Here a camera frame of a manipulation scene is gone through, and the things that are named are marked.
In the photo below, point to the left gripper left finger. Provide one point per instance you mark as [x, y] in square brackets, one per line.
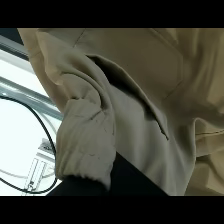
[80, 187]

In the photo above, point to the tan long-sleeved garment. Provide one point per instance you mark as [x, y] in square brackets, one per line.
[140, 100]

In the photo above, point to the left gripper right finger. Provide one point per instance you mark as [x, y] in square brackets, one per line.
[130, 181]

